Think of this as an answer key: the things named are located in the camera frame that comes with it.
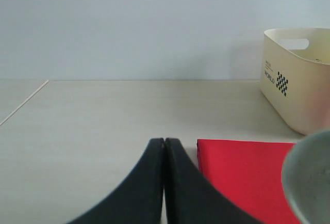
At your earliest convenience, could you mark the pale green ceramic bowl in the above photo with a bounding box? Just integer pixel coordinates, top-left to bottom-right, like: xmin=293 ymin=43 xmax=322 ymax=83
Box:
xmin=281 ymin=130 xmax=329 ymax=223

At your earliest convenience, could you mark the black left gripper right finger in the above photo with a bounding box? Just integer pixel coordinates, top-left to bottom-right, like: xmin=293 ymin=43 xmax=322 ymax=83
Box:
xmin=163 ymin=138 xmax=260 ymax=224

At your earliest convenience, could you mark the red table cloth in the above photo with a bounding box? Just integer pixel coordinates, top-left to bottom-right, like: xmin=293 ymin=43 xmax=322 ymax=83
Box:
xmin=197 ymin=139 xmax=299 ymax=224

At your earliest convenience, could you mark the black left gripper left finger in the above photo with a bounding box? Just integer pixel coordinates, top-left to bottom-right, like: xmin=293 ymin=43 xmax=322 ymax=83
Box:
xmin=70 ymin=138 xmax=164 ymax=224

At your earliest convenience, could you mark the cream plastic bin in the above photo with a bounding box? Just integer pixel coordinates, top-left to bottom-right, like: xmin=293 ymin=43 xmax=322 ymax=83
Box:
xmin=260 ymin=28 xmax=329 ymax=135

